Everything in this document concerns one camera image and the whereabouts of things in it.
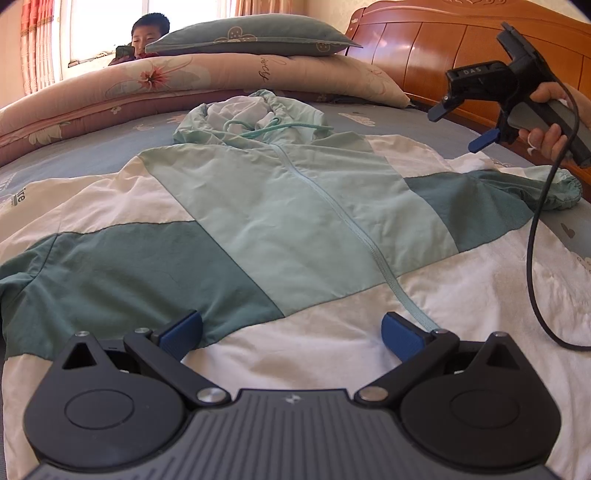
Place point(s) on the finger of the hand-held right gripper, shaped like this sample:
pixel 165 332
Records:
pixel 444 108
pixel 484 141

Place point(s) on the pink floral quilt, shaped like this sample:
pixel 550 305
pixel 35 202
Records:
pixel 207 74

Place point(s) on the wooden bed headboard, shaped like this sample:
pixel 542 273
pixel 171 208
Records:
pixel 415 46

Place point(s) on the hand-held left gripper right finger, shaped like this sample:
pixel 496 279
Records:
pixel 401 334

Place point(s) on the person's right hand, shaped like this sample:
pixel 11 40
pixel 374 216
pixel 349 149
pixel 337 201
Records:
pixel 549 143

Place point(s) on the white and green hooded jacket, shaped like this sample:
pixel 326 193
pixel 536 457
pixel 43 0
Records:
pixel 277 207

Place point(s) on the teal floral pillow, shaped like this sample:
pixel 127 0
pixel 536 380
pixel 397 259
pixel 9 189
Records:
pixel 254 34

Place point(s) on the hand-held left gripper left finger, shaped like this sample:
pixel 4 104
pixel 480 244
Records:
pixel 182 332

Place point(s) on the bright window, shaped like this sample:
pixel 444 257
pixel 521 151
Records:
pixel 101 23

